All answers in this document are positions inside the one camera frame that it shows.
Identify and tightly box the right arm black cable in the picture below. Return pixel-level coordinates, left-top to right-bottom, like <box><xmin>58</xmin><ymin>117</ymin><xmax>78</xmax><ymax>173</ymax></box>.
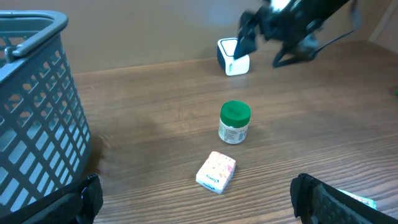
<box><xmin>313</xmin><ymin>0</ymin><xmax>363</xmax><ymax>54</ymax></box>

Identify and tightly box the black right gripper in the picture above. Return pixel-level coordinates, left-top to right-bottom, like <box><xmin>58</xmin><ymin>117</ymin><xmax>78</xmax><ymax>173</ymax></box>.
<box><xmin>233</xmin><ymin>2</ymin><xmax>320</xmax><ymax>68</ymax></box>

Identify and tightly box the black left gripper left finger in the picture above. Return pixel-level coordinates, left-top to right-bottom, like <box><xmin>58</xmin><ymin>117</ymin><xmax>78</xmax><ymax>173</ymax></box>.
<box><xmin>1</xmin><ymin>174</ymin><xmax>103</xmax><ymax>224</ymax></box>

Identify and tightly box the white barcode scanner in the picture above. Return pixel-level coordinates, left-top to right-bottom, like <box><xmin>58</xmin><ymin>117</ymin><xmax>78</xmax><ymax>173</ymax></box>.
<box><xmin>217</xmin><ymin>38</ymin><xmax>250</xmax><ymax>76</ymax></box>

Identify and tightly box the teal wet wipes pack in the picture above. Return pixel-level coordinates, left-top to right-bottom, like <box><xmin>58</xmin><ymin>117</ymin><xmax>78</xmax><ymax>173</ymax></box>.
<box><xmin>339</xmin><ymin>189</ymin><xmax>377</xmax><ymax>210</ymax></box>

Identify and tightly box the grey plastic basket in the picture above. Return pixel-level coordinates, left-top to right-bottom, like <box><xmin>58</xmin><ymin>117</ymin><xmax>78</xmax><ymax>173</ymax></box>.
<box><xmin>1</xmin><ymin>11</ymin><xmax>92</xmax><ymax>216</ymax></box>

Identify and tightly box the small red white box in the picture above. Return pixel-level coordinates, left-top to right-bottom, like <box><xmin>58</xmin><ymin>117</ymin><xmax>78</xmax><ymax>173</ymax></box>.
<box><xmin>195</xmin><ymin>151</ymin><xmax>236</xmax><ymax>194</ymax></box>

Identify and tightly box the green lid jar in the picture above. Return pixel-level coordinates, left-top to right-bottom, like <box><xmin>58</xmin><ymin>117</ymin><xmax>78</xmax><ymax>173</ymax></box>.
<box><xmin>218</xmin><ymin>100</ymin><xmax>251</xmax><ymax>144</ymax></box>

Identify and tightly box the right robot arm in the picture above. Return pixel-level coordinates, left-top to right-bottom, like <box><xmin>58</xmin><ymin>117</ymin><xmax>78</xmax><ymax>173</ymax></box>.
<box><xmin>233</xmin><ymin>0</ymin><xmax>359</xmax><ymax>68</ymax></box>

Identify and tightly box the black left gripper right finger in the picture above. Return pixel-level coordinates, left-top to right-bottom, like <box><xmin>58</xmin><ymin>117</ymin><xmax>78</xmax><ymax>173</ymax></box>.
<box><xmin>290</xmin><ymin>173</ymin><xmax>397</xmax><ymax>224</ymax></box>

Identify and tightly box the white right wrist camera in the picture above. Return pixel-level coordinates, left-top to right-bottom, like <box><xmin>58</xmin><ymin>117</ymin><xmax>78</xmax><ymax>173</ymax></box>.
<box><xmin>269</xmin><ymin>0</ymin><xmax>292</xmax><ymax>12</ymax></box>

